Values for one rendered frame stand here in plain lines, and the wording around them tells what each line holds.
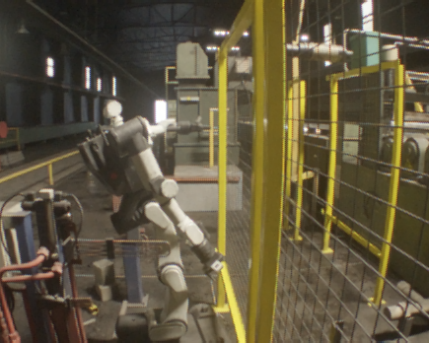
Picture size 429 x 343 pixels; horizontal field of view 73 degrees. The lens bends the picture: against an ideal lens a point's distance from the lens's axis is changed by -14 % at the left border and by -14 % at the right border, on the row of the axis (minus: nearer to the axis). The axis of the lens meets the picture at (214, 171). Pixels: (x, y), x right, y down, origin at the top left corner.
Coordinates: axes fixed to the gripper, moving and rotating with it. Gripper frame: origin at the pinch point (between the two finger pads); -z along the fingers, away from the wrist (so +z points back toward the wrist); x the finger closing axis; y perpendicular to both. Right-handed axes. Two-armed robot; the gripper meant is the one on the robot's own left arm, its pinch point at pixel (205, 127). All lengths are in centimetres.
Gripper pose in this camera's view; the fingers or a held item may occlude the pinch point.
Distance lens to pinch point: 219.2
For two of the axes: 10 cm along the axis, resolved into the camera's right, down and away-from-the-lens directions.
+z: -10.0, 0.1, -0.9
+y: 0.0, -9.9, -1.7
